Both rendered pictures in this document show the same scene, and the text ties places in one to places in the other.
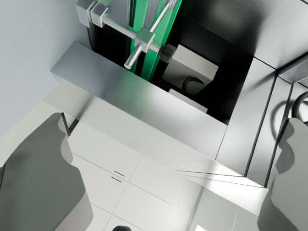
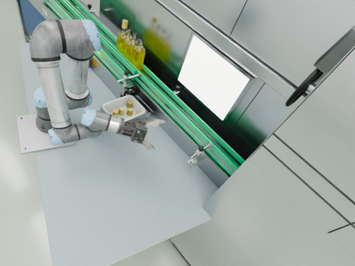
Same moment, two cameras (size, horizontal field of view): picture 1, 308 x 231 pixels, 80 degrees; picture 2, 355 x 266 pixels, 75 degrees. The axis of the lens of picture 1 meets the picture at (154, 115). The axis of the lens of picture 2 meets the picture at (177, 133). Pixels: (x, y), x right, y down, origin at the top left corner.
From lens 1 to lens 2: 1.13 m
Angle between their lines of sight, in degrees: 98
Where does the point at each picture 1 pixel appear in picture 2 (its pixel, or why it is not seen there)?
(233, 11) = (255, 127)
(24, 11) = (183, 180)
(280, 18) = (260, 107)
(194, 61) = not seen: hidden behind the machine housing
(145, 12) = (215, 157)
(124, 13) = (212, 163)
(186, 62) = not seen: hidden behind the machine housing
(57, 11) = (197, 181)
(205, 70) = not seen: hidden behind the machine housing
